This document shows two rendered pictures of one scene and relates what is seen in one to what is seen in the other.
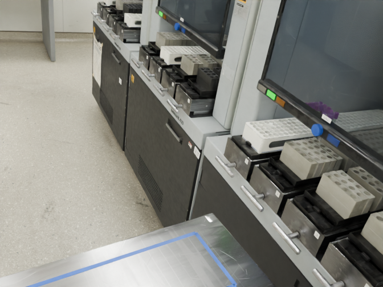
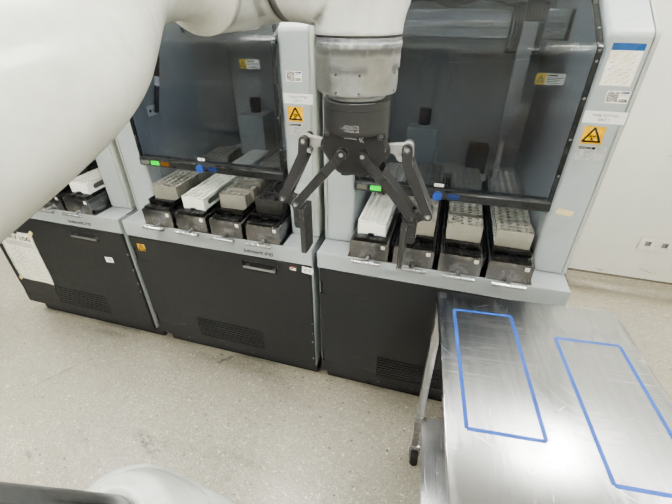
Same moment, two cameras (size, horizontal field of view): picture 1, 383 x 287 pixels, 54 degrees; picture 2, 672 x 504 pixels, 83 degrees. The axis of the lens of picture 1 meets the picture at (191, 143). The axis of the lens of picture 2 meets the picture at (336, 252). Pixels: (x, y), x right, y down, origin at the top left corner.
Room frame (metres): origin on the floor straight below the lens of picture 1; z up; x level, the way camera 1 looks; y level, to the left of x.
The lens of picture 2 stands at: (0.23, 0.70, 1.49)
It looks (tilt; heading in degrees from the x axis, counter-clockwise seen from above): 33 degrees down; 317
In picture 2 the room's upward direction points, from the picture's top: straight up
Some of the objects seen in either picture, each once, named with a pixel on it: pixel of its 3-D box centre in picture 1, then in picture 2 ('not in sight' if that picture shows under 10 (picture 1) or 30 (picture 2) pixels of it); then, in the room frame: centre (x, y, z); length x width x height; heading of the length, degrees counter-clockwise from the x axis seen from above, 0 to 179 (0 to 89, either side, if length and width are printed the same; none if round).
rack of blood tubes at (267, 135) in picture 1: (289, 134); (379, 211); (1.06, -0.30, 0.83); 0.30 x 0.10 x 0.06; 120
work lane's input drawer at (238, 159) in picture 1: (316, 144); (385, 209); (1.13, -0.42, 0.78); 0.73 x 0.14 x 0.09; 120
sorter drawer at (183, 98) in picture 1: (252, 94); (294, 197); (1.48, -0.21, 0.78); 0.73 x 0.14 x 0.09; 120
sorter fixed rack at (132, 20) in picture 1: (151, 21); (105, 176); (2.15, 0.34, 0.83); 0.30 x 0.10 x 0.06; 120
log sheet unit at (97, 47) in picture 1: (95, 60); (22, 256); (2.47, 0.76, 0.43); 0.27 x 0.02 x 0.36; 30
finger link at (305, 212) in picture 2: not in sight; (306, 227); (0.61, 0.41, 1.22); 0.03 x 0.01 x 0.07; 120
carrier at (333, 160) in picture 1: (316, 158); not in sight; (0.91, -0.35, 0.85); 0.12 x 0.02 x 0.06; 31
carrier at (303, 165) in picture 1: (297, 160); (418, 225); (0.88, -0.29, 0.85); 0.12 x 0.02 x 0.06; 31
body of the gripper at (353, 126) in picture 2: not in sight; (355, 136); (0.55, 0.38, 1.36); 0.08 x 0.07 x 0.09; 30
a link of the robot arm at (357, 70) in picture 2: not in sight; (357, 67); (0.55, 0.38, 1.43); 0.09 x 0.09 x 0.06
